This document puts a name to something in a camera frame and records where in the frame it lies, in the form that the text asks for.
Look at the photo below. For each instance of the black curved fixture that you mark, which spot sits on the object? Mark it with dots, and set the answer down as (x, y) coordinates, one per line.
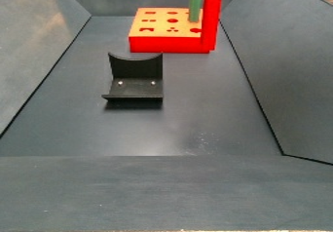
(136, 78)

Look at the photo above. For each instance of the green star-shaped peg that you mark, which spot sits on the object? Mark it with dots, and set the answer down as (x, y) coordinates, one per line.
(194, 4)

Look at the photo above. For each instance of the red arch-shaped bar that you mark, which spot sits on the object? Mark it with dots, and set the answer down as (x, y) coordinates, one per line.
(209, 22)

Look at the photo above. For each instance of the red block with shaped holes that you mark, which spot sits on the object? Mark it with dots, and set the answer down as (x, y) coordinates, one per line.
(161, 30)

